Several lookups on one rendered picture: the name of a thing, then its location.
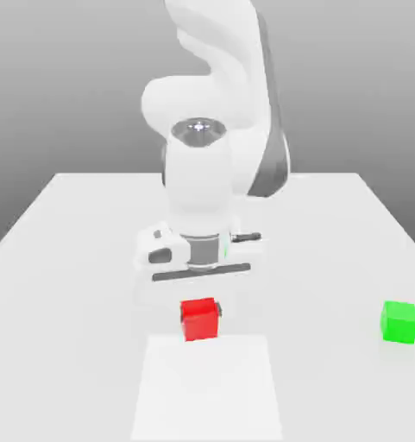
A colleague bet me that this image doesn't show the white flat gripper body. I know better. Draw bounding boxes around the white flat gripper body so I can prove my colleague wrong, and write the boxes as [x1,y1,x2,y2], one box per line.
[133,262,263,306]

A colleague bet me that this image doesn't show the small red cube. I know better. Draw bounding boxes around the small red cube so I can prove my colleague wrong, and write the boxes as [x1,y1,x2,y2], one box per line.
[179,297,221,343]

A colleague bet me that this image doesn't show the small green cube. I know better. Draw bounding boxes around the small green cube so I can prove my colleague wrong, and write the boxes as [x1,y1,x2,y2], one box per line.
[380,300,415,345]

